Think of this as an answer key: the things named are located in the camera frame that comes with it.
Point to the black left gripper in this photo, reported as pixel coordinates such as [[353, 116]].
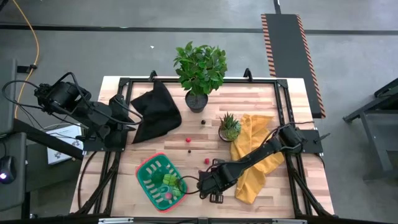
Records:
[[119, 110]]

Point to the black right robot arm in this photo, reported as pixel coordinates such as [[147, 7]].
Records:
[[261, 152]]

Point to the silver aluminium rail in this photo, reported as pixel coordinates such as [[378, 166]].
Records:
[[290, 221], [116, 221]]

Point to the pink toy peach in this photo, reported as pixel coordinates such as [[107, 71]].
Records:
[[168, 196]]

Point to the leafy plant in black pot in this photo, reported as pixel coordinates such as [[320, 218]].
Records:
[[200, 68]]

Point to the green basket with orange rim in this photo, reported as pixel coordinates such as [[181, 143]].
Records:
[[147, 186]]

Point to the black floor mat striped edges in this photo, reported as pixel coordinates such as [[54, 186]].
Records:
[[286, 43]]

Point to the grey metal cart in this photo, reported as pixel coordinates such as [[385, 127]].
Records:
[[374, 140]]

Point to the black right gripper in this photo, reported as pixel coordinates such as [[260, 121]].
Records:
[[214, 182]]

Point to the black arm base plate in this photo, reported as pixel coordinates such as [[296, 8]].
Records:
[[93, 146], [312, 143]]

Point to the light green toy pepper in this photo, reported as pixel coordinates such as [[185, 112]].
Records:
[[170, 179]]

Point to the succulents in black bowl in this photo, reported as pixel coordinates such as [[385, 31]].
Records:
[[229, 129]]

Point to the red toy raspberry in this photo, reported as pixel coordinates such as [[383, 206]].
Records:
[[206, 161]]

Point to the grey desk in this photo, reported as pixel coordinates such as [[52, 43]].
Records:
[[12, 199]]

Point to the white booklet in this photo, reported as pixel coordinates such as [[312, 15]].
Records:
[[62, 149]]

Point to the black cloth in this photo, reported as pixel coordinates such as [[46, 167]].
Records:
[[158, 109]]

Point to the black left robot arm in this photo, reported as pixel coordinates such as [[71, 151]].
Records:
[[62, 96]]

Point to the yellow cloth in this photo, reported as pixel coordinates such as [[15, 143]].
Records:
[[248, 189]]

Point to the black desk beam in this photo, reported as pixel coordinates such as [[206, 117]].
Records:
[[46, 141]]

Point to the black computer mouse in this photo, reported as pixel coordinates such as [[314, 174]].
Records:
[[7, 169]]

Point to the black metal table frame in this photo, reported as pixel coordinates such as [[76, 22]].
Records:
[[124, 82]]

